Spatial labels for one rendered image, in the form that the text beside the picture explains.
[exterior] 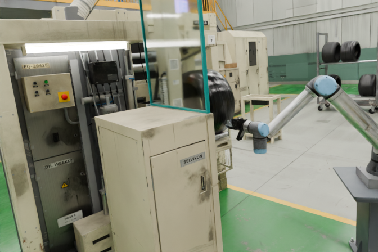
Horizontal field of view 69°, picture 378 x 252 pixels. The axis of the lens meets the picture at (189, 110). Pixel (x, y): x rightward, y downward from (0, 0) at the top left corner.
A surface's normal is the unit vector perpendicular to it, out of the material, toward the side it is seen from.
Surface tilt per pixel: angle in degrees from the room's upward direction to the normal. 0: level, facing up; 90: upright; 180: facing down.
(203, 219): 90
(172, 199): 90
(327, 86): 83
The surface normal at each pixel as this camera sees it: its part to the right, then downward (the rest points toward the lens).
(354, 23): -0.68, 0.18
